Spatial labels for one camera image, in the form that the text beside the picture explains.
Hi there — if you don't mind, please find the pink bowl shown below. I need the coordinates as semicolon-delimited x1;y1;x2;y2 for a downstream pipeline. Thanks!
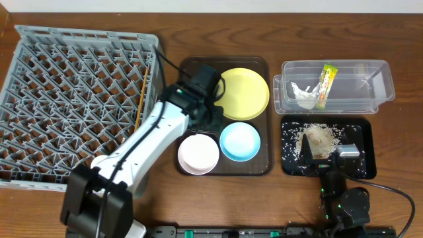
177;134;220;175

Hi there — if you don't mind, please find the grey dishwasher rack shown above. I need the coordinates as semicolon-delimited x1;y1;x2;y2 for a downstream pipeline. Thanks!
1;25;163;192

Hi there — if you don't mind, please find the black waste tray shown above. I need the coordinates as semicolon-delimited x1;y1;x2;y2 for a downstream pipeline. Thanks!
281;115;377;179

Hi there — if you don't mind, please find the clear plastic bin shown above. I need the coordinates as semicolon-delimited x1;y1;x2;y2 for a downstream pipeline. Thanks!
273;59;395;114

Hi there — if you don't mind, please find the wooden chopstick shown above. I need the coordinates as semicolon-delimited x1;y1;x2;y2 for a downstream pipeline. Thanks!
134;67;149;132

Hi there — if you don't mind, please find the light blue bowl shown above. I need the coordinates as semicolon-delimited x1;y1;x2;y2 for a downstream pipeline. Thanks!
219;122;261;162

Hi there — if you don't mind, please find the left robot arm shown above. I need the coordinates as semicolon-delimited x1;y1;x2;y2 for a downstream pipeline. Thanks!
59;65;225;237

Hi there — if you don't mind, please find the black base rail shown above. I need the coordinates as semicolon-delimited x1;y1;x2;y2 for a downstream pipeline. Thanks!
144;225;397;238

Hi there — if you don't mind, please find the dark brown serving tray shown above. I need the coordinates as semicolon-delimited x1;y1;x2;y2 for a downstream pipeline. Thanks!
180;56;274;177

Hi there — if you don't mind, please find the white paper cup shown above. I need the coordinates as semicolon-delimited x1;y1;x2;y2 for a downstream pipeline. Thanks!
90;155;108;169

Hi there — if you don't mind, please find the yellow plate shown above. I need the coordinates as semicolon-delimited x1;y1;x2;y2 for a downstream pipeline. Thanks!
214;67;270;121

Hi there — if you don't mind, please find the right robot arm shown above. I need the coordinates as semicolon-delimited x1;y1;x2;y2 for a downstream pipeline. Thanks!
298;134;370;237

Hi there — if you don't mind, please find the white napkin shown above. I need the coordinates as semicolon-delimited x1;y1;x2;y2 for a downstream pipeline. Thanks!
291;82;320;110

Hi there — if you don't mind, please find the green orange snack wrapper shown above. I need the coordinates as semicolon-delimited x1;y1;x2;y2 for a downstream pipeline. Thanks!
315;64;338;110

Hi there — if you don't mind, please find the spilled rice pile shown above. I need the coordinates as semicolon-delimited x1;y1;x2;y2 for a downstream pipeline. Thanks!
303;128;357;174

